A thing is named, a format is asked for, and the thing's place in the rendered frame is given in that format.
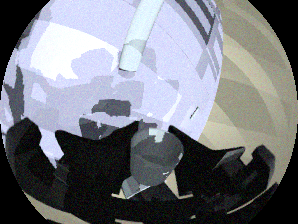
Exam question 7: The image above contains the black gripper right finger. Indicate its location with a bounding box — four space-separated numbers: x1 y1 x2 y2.
168 125 245 197

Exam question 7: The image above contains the black post with grey cap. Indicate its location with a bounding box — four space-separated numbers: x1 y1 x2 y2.
124 160 190 224

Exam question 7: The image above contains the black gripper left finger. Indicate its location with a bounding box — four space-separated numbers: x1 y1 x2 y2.
55 121 138 194

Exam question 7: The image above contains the pale grey metal pipe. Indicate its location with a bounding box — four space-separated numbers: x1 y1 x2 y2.
118 0 165 72

